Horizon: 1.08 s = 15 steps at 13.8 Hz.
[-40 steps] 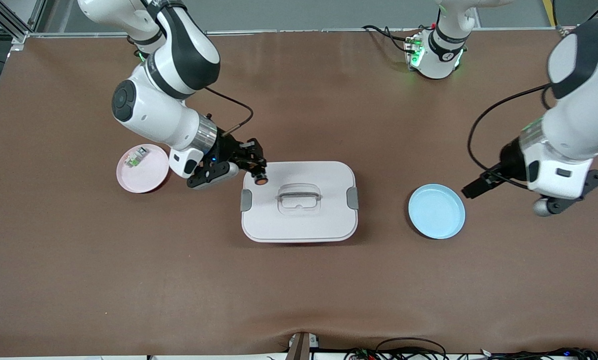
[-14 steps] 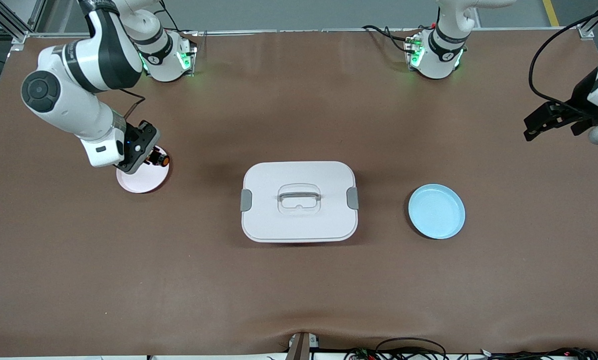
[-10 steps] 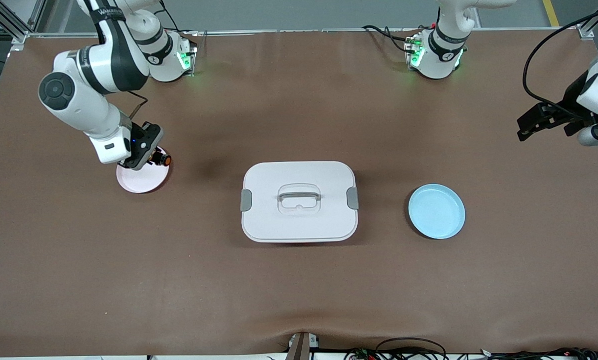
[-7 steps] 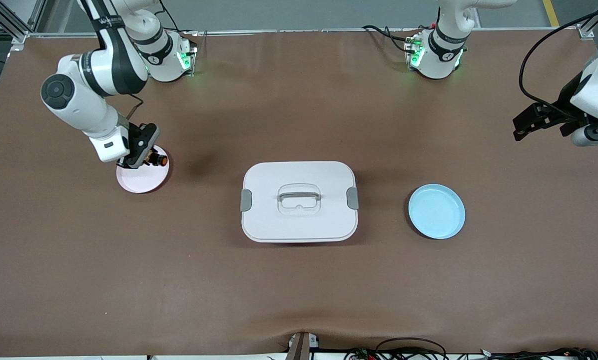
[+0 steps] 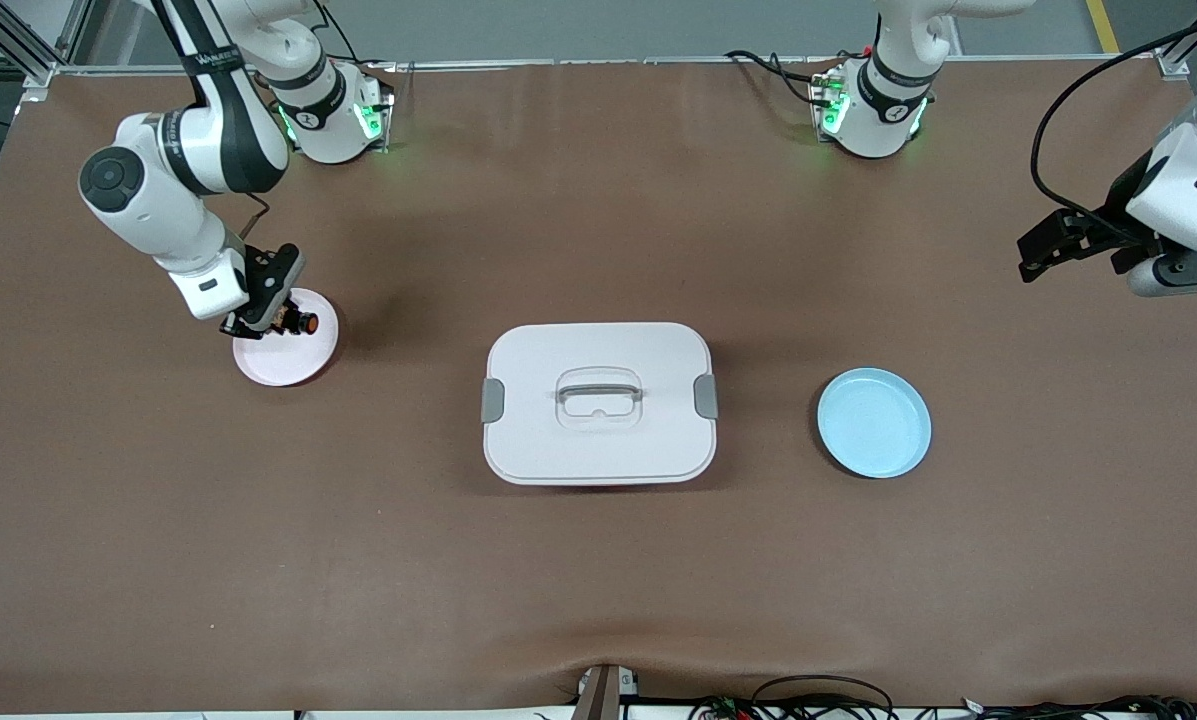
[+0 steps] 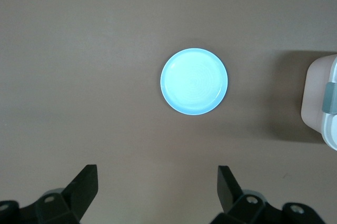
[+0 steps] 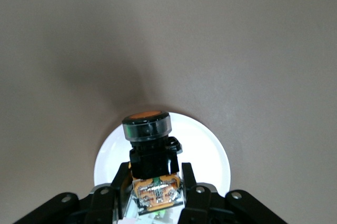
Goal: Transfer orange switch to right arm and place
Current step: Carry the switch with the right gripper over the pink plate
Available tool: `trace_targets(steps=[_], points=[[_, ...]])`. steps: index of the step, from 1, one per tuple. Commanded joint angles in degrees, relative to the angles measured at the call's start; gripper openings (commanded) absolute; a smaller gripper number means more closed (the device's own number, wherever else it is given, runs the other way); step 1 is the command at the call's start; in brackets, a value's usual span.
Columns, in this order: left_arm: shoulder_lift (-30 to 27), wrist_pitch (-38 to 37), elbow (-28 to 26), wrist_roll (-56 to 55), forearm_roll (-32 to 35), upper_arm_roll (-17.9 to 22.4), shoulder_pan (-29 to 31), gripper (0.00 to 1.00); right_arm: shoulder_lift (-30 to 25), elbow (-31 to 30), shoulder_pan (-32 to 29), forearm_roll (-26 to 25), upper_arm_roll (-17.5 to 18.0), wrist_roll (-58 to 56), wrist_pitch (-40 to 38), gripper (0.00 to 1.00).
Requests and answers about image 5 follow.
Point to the orange push-button switch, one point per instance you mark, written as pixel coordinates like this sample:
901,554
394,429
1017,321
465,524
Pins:
308,323

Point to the grey container latch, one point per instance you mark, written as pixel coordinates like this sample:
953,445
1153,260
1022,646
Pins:
706,397
493,400

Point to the metal table bracket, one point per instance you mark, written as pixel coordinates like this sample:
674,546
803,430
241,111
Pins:
598,695

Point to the light blue round plate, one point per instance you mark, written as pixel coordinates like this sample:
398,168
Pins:
873,425

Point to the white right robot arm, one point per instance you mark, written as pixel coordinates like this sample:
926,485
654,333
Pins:
158,215

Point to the white lidded container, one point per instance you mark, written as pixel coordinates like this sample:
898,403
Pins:
598,455

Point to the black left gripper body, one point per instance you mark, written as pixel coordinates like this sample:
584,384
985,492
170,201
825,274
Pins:
1119,208

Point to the aluminium frame post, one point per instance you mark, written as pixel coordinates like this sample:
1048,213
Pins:
1173,65
40,80

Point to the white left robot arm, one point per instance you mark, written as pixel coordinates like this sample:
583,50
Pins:
883,115

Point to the pink round plate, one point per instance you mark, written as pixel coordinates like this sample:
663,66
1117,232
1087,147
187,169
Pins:
293,365

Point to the aluminium table edge rail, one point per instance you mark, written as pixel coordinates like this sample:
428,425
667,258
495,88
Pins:
558,63

